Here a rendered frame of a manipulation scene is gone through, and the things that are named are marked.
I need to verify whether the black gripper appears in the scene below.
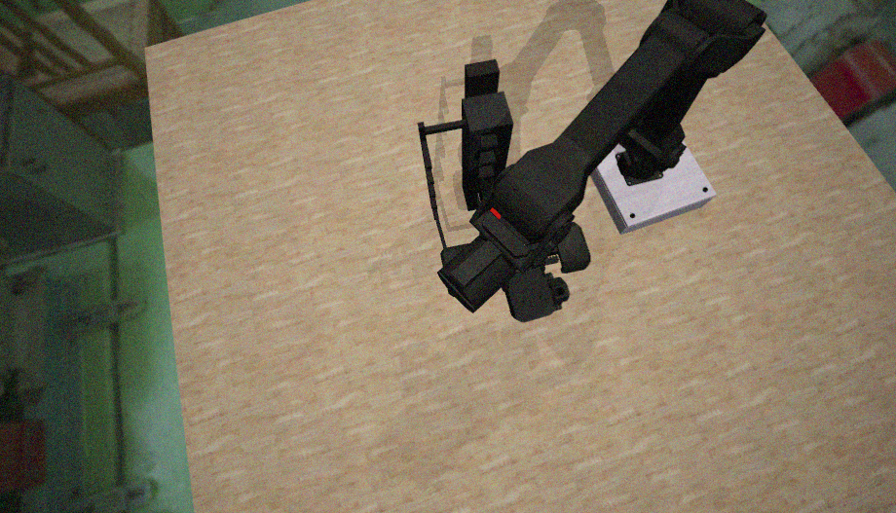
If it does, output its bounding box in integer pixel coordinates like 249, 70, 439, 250
440, 222, 590, 274

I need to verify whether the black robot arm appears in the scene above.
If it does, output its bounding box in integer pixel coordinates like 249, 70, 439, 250
437, 0, 767, 322

